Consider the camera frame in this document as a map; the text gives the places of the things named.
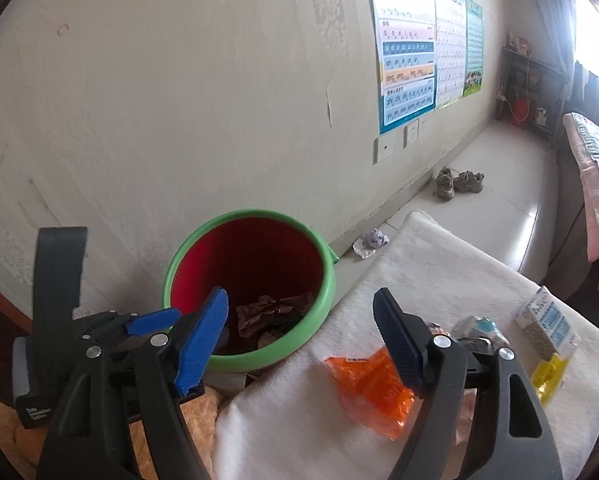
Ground red bin with green rim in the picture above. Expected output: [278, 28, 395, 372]
[162, 208, 339, 373]

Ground torn pink paper box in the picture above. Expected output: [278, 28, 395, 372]
[236, 292, 314, 346]

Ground orange plastic wrapper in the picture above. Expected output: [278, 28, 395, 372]
[325, 347, 416, 441]

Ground dark hanging clothes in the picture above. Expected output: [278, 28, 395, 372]
[574, 60, 599, 121]

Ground yellow packet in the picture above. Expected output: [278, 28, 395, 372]
[529, 352, 575, 406]

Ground blue plaid quilt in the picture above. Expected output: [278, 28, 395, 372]
[563, 112, 599, 201]

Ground white chart wall poster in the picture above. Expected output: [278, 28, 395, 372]
[432, 0, 467, 108]

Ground white towel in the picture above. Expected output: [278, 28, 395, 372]
[214, 210, 599, 480]

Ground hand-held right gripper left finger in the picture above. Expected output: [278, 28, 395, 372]
[37, 287, 230, 480]

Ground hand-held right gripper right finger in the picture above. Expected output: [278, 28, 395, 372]
[372, 287, 564, 480]

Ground crumpled blue white wrapper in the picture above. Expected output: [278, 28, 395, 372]
[452, 315, 510, 356]

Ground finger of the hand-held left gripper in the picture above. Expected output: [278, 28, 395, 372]
[74, 311, 130, 347]
[107, 308, 182, 357]

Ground blue letter wall poster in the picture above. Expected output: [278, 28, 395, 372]
[364, 0, 437, 136]

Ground white blue milk carton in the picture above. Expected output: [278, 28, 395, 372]
[512, 286, 583, 361]

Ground sheer curtain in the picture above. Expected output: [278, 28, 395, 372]
[529, 0, 577, 86]

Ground crumpled white paper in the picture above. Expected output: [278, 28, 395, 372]
[353, 228, 391, 259]

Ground dark metal shelf rack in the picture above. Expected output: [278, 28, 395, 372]
[499, 46, 567, 143]

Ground green chart wall poster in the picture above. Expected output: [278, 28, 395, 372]
[462, 0, 484, 97]

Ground orange plush cushion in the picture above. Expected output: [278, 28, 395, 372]
[0, 387, 220, 480]

